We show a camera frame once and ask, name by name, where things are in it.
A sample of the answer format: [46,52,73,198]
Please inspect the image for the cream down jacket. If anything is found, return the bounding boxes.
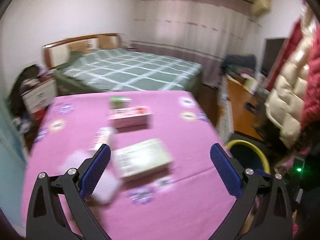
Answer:
[265,17,320,148]

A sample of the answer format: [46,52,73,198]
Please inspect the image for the pink floral tablecloth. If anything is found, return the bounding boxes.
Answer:
[21,90,240,240]

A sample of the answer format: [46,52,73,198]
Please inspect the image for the pink tissue box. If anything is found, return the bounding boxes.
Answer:
[108,106,153,128]

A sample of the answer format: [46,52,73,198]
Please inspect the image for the white green box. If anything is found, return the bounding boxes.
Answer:
[244,77,259,94]

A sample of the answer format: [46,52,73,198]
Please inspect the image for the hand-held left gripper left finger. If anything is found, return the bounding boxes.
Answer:
[25,144,112,240]

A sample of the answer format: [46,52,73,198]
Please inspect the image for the white cardboard box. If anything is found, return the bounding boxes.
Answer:
[112,139,174,182]

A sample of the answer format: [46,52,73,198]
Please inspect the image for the dark bin with yellow rim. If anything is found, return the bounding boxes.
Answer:
[225,140,270,174]

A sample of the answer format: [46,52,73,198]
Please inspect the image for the wooden headboard with white panels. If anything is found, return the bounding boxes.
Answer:
[42,32,124,70]

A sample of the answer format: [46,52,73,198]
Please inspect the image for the white tissue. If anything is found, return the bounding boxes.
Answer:
[59,150,93,175]

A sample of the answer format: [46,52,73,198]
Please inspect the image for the wooden desk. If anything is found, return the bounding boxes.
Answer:
[225,76,268,140]

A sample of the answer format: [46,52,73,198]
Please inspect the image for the pink and white curtains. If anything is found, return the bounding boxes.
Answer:
[131,0,253,85]

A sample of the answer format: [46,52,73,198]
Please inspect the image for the red quilted jacket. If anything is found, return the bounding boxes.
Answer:
[290,0,320,130]

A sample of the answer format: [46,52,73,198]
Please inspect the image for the dark flat screen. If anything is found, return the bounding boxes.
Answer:
[261,38,292,77]

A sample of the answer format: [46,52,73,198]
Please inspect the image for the white soft packet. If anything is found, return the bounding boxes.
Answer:
[90,172,120,204]

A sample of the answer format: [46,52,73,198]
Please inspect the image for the bed with green checked duvet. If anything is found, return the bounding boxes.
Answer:
[55,47,203,98]

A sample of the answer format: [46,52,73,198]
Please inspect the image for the sliding door wardrobe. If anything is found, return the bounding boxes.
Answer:
[0,97,28,205]

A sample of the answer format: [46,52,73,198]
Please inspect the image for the white drawer unit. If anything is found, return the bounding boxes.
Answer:
[217,90,234,135]

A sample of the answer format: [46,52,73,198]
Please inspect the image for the pile of clothes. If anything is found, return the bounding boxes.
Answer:
[221,54,258,73]

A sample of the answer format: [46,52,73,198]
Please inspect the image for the green and white carton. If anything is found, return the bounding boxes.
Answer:
[109,95,132,109]

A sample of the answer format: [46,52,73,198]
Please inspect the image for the dark clothes heap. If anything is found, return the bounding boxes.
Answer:
[10,65,40,118]

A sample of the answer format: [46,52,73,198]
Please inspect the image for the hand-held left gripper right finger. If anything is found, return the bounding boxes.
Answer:
[210,143,294,240]

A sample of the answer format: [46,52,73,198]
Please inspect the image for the cream wall air conditioner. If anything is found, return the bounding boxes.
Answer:
[251,0,272,15]

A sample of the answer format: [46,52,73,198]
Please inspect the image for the white pink packet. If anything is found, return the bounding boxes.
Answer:
[92,127,117,150]

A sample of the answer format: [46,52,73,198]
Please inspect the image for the white nightstand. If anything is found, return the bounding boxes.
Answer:
[21,76,57,114]

